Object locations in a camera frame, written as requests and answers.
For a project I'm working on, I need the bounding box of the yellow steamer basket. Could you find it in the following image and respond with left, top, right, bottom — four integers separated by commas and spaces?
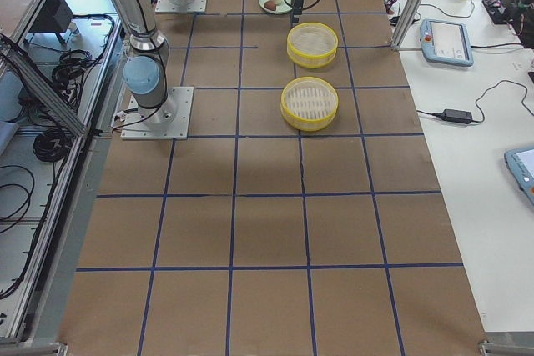
286, 23, 339, 68
280, 77, 339, 132

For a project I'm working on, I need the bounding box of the brown bun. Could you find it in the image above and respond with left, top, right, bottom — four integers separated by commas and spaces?
263, 0, 277, 12

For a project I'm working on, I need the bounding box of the teach pendant far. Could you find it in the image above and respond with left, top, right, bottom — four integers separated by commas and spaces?
420, 19, 474, 67

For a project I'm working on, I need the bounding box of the teach pendant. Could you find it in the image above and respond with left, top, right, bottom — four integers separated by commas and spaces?
504, 146, 534, 203
420, 19, 474, 67

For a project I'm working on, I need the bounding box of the black power adapter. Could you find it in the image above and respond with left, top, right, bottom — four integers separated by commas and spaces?
440, 108, 473, 124

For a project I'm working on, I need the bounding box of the black electronics box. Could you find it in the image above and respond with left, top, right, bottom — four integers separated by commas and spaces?
28, 0, 74, 44

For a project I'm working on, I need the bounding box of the brown paper table mat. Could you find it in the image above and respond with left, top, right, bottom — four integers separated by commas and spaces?
59, 0, 484, 355

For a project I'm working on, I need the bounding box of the teach pendant near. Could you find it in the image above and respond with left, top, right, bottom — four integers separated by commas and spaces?
504, 146, 534, 203

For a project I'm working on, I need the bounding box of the aluminium frame post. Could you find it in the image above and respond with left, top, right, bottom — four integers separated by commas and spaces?
390, 0, 444, 52

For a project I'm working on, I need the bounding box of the black cable coil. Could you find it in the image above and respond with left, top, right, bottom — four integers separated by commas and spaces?
32, 127, 73, 164

